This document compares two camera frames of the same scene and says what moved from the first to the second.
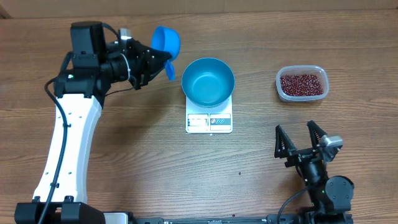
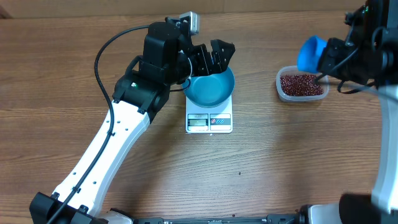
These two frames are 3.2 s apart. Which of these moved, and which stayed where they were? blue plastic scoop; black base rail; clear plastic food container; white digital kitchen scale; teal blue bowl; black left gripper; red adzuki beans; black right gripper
Moved: black left gripper; blue plastic scoop; black right gripper
Stayed: red adzuki beans; white digital kitchen scale; black base rail; teal blue bowl; clear plastic food container
